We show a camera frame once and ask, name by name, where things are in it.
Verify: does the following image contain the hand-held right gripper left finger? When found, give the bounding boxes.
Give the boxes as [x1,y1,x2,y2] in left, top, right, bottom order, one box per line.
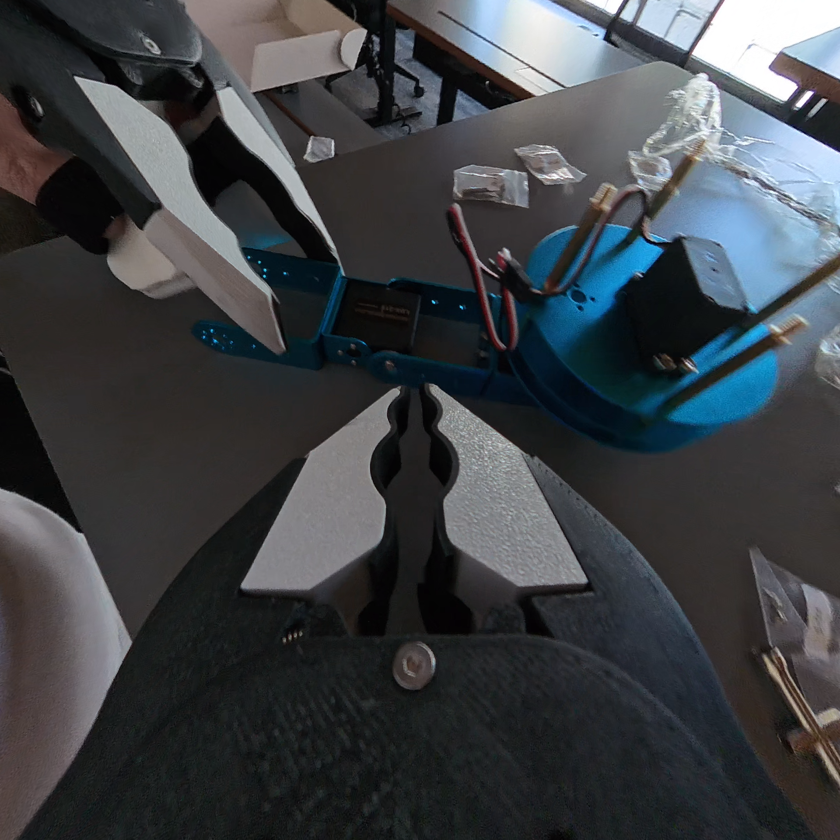
[239,386,404,636]

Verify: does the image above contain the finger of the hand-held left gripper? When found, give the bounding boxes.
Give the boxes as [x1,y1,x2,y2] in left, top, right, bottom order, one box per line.
[190,87,345,275]
[74,75,288,357]

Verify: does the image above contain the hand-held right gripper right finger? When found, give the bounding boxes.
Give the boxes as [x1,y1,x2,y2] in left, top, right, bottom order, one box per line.
[423,385,589,614]

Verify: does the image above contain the blue toy robot arm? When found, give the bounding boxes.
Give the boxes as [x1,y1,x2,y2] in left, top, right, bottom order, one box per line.
[190,141,840,455]

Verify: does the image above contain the brown top office desk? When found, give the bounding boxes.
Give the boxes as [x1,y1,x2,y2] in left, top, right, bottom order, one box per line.
[387,0,645,127]

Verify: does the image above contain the person's left hand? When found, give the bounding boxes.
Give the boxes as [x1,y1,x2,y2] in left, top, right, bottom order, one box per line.
[0,95,74,204]

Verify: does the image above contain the white cardboard box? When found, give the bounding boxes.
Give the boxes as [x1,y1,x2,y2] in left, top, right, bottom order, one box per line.
[251,29,368,93]

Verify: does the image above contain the black office chair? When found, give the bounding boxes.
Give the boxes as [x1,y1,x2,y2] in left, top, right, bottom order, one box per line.
[325,13,426,129]

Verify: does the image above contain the clear plastic parts bag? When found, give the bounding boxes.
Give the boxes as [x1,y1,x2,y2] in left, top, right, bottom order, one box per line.
[748,545,840,713]

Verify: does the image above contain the person's white shirt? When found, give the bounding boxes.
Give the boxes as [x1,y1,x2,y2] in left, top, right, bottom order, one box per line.
[0,489,132,840]

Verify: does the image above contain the flat wooden parts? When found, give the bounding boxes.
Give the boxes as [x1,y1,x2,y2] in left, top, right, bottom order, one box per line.
[753,646,840,791]

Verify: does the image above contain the crumpled clear plastic wrap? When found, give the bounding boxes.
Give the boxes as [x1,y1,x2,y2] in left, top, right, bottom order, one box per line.
[629,73,840,234]

